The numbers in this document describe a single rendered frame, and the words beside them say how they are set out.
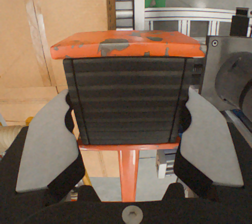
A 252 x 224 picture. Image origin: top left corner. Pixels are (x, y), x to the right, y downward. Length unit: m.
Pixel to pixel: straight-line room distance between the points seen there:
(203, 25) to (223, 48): 0.91
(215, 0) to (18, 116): 1.94
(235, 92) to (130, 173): 0.30
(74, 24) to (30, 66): 0.20
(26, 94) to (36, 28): 0.75
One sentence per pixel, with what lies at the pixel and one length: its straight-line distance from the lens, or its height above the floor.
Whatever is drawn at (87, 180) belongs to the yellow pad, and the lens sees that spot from 0.48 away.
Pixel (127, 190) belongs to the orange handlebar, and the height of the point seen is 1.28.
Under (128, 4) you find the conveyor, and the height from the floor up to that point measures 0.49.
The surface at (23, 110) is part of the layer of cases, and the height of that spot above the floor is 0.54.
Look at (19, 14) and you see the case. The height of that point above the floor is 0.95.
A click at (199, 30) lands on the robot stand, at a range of 1.30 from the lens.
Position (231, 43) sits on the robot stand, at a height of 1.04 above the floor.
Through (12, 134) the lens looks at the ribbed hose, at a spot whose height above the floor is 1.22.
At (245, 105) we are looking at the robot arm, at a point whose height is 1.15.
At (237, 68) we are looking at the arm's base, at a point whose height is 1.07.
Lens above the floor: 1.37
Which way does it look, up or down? 58 degrees down
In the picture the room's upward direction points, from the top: 179 degrees clockwise
